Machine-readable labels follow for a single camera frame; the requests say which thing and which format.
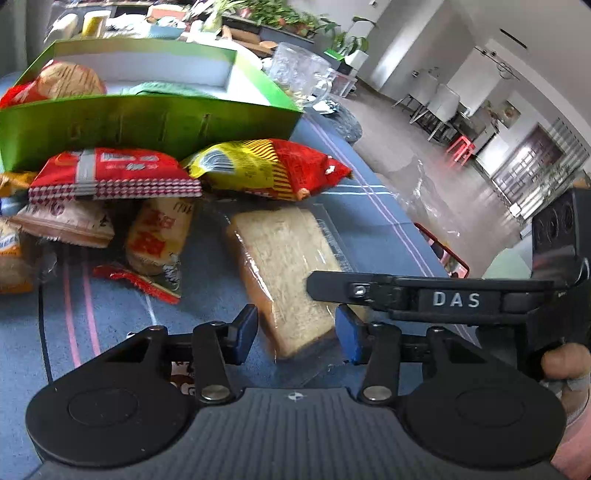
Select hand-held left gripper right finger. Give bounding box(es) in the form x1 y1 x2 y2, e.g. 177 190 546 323
335 305 500 402

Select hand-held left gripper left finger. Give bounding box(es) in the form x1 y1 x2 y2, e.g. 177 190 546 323
93 304 260 402

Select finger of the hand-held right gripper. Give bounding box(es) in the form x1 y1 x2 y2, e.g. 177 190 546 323
307 271 419 311

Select sliced toast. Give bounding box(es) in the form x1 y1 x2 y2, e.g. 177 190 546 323
225 203 370 363

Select yellow red striped snack packet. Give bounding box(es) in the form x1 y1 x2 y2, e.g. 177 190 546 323
181 138 354 202

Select yellow rice cracker packet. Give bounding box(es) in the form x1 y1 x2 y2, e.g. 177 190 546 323
92 198 197 305

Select red checkered snack packet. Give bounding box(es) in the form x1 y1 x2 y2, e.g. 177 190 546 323
28 148 203 200

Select brown white snack packet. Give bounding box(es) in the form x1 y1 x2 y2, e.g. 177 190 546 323
9 199 116 249

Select green cardboard box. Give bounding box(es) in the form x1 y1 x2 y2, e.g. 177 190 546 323
0 38 305 172

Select orange cake snack packet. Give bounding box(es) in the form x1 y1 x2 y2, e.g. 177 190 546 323
0 171 38 199

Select person's right forearm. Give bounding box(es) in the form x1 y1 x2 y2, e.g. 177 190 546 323
551 413 591 480

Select person's right hand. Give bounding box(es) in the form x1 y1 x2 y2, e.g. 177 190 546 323
540 344 591 424

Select cartoon print packet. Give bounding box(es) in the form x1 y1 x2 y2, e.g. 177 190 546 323
170 361 197 397

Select metal security door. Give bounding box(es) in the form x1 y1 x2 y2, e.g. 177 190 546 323
489 124 591 223

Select clear plastic bag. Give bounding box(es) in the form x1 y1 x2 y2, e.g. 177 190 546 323
383 157 468 237

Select dark marble side table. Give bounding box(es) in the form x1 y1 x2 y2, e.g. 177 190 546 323
331 108 363 142

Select clear storage box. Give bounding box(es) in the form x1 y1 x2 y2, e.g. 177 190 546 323
330 69 359 96

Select white dining chair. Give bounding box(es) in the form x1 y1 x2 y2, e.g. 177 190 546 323
411 83 468 140
392 69 435 121

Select glass mug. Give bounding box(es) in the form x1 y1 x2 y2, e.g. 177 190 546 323
269 42 334 108

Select plant in white pot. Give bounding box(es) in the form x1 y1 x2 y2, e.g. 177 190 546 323
332 17 371 71

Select orange bread snack packet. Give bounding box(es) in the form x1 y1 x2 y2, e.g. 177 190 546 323
0 217 38 296

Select green snack packet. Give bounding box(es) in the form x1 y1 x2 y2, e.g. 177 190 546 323
121 82 218 99

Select open cardboard box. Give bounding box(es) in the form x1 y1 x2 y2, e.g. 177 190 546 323
222 25 279 57

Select row of potted plants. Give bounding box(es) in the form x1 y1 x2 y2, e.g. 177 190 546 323
217 0 326 35

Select round biscuit packet red edge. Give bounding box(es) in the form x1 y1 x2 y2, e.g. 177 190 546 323
0 61 108 110

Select blue plastic basket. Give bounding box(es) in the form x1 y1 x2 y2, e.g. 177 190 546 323
150 23 186 40

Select white bundle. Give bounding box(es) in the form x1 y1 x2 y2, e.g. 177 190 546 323
46 14 79 43

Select black cable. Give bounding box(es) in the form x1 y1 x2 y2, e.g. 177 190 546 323
38 285 52 384

